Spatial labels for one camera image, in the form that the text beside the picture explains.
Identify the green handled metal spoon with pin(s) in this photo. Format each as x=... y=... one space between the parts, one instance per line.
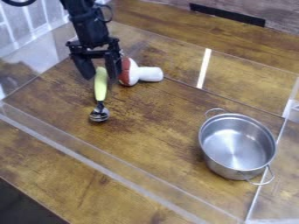
x=100 y=114

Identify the black bar on table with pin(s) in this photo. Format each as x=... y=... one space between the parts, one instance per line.
x=228 y=15

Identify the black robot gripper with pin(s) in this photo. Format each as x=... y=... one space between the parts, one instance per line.
x=89 y=17

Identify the red white plush mushroom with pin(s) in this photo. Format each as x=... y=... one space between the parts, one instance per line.
x=133 y=73

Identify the stainless steel pot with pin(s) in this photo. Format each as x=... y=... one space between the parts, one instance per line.
x=239 y=147

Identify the clear acrylic enclosure wall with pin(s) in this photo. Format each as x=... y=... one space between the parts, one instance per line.
x=133 y=169

